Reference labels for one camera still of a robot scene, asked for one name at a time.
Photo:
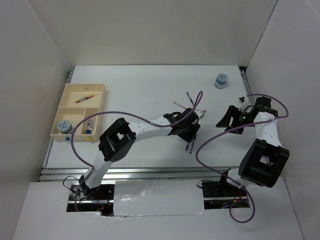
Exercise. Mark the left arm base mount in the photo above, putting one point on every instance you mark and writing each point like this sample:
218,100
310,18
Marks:
101,201

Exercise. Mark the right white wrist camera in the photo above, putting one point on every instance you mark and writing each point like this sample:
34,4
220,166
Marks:
244,104

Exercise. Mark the cream compartment organizer tray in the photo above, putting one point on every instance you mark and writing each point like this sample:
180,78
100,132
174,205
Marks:
79,101

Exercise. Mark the blue cap glue bottle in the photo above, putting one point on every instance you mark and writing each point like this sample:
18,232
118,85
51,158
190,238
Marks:
89,126

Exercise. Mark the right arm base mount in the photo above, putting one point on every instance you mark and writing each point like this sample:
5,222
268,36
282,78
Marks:
221,195

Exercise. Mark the red pen with clip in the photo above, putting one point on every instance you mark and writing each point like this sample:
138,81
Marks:
178,104

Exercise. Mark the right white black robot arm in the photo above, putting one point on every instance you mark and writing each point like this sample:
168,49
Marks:
266,158

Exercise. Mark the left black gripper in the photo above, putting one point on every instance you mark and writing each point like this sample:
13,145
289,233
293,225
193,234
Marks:
189,137

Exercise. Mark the blue white tape roll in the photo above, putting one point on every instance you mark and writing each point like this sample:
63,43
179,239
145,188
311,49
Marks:
65,127
221,80

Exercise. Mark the yellow pen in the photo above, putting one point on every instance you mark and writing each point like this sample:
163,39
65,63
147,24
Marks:
80,100

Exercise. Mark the aluminium front rail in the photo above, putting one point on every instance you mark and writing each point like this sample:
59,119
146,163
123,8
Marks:
113,174

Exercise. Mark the white foil cover sheet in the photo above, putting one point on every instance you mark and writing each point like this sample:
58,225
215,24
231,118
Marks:
157,198

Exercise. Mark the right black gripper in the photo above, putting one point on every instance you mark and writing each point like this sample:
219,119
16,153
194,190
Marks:
232,111

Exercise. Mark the dark green pen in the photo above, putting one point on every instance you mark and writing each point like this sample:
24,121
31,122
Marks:
190,99

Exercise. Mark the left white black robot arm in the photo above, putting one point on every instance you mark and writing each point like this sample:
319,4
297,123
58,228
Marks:
118,139

